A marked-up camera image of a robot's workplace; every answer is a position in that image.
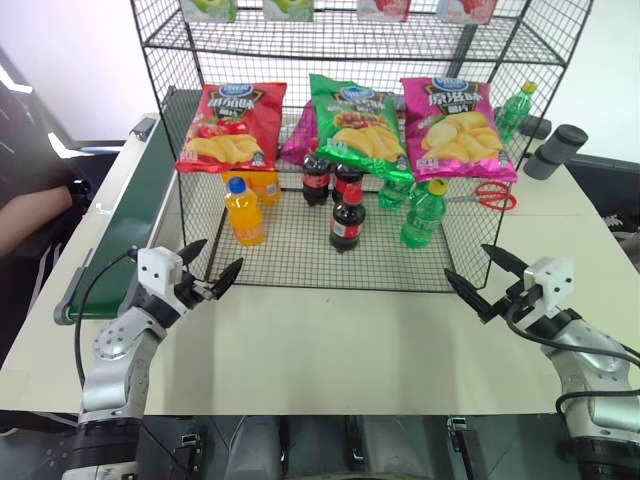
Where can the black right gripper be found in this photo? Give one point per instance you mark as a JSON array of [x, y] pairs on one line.
[[520, 300]]

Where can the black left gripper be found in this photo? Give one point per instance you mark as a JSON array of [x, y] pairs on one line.
[[192, 291]]

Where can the person's bare forearm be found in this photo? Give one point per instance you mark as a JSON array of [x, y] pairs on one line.
[[30, 212]]

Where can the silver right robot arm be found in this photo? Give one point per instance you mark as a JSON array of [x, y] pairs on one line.
[[595, 370]]

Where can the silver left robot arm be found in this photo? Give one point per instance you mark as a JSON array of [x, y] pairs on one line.
[[120, 360]]

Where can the green conveyor belt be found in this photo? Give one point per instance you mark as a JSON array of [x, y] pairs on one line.
[[130, 200]]

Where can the orange soda bottle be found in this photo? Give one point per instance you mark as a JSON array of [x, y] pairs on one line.
[[244, 215], [267, 187]]

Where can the red scissors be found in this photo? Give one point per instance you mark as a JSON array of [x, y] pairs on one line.
[[495, 195]]

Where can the green soda bottle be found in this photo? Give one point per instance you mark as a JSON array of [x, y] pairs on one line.
[[422, 217], [512, 115], [392, 195]]

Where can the cola bottle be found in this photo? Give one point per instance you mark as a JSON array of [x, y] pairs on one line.
[[316, 182], [347, 177], [347, 225]]

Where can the red chips bag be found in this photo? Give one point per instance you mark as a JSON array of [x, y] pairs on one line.
[[232, 127]]

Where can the grey cylindrical roller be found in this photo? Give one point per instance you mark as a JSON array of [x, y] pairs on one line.
[[557, 147]]

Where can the magenta chips bag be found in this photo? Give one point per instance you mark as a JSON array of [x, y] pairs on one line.
[[297, 140], [457, 130]]

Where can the dark grey rounded shape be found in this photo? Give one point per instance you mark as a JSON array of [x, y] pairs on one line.
[[257, 445]]

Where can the green chips bag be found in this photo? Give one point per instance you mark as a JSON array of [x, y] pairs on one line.
[[357, 125]]

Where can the green drink carton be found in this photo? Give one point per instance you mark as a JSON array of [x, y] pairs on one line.
[[210, 9], [289, 9]]

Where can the red drink carton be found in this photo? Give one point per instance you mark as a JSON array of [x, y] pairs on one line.
[[467, 10], [382, 9]]

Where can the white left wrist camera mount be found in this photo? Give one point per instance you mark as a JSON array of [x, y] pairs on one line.
[[156, 270]]

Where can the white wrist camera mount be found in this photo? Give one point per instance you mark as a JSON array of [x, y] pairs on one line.
[[550, 280], [156, 270]]

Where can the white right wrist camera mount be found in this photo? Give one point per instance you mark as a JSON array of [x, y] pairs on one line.
[[550, 280]]

